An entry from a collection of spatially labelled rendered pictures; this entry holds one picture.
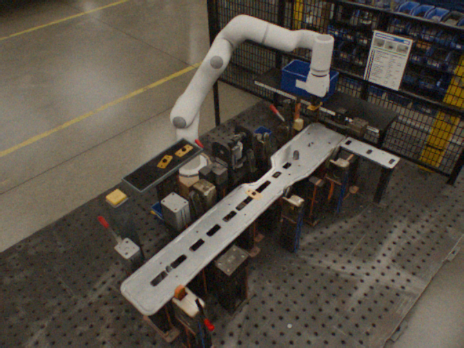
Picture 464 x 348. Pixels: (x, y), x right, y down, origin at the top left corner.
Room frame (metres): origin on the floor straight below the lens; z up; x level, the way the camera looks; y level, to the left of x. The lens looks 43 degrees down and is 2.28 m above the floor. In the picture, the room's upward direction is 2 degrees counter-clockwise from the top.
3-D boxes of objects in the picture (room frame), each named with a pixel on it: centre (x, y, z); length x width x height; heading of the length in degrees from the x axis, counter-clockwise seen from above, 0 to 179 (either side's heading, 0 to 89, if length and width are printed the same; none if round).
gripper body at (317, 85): (1.57, -0.41, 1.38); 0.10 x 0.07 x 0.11; 47
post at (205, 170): (1.31, 0.13, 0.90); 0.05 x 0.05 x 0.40; 47
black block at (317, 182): (1.32, -0.41, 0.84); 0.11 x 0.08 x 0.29; 47
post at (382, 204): (1.43, -0.80, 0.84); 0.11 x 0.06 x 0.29; 47
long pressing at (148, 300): (1.21, -0.09, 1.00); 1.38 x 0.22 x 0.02; 137
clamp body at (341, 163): (1.39, -0.53, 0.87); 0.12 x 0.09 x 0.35; 47
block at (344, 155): (1.50, -0.60, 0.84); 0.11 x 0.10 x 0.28; 47
